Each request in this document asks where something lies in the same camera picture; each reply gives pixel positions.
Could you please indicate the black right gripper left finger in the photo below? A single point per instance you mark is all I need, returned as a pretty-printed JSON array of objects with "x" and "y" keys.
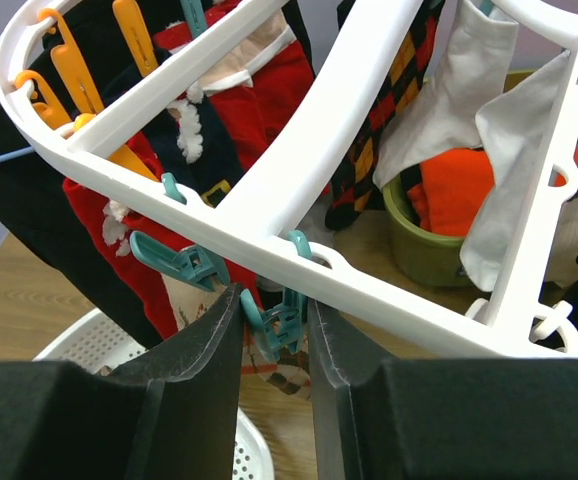
[{"x": 59, "y": 421}]

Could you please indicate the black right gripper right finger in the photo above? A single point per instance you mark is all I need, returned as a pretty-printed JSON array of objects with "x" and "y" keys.
[{"x": 377, "y": 416}]

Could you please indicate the beige argyle sock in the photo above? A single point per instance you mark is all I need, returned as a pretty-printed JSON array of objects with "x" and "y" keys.
[{"x": 285, "y": 369}]

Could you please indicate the white round clip hanger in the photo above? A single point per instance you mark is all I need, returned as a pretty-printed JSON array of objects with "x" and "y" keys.
[{"x": 248, "y": 226}]

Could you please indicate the navy santa sock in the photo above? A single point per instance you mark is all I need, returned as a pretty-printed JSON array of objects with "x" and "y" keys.
[{"x": 189, "y": 141}]

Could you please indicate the teal clothes peg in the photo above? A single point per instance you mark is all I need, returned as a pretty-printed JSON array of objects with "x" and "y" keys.
[
  {"x": 175, "y": 256},
  {"x": 281, "y": 326}
]

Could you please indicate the black sock on blue hanger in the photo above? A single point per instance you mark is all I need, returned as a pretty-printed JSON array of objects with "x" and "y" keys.
[{"x": 34, "y": 208}]

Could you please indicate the white perforated plastic basket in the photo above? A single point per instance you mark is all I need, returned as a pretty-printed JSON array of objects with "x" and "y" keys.
[{"x": 191, "y": 426}]

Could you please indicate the olive green bucket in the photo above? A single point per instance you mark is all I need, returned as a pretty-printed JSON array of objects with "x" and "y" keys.
[{"x": 432, "y": 206}]

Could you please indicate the red santa bear sock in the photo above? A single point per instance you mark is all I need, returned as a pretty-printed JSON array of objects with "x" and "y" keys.
[{"x": 105, "y": 221}]

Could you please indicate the dark argyle hanging sock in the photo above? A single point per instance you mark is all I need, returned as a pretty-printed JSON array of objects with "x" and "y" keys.
[{"x": 351, "y": 185}]

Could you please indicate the white orange hanging sock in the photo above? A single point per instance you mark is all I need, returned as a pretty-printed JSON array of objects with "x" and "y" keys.
[{"x": 464, "y": 105}]

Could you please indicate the orange clothes peg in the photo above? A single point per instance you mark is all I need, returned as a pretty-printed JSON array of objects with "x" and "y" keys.
[
  {"x": 71, "y": 67},
  {"x": 134, "y": 30}
]

